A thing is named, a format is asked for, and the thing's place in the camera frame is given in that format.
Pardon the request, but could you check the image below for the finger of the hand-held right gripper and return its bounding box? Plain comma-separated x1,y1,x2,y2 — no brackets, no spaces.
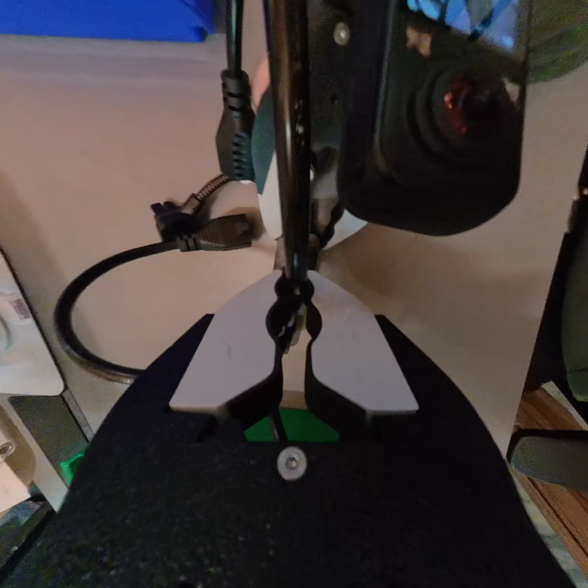
311,168,369,251
257,158,289,243

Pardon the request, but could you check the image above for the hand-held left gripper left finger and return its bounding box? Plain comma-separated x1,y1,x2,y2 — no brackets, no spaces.
169,270,285,432

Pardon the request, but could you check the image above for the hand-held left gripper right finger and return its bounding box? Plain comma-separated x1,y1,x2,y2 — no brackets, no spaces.
303,270,420,435

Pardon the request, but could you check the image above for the braided cord with plug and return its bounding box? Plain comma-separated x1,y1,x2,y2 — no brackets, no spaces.
151,174,230,243

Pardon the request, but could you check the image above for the blue plastic bin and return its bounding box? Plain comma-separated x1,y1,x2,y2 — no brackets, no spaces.
0,0,217,43

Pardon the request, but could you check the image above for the person's right hand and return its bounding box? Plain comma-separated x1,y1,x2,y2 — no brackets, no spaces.
252,55,271,108

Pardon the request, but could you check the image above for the green plastic bin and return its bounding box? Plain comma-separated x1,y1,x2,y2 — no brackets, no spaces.
60,408,341,486

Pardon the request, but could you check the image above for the white stand base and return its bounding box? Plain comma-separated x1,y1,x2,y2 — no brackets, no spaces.
0,255,66,397

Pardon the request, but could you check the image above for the black mesh office chair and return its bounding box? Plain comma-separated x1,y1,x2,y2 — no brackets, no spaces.
507,147,588,490

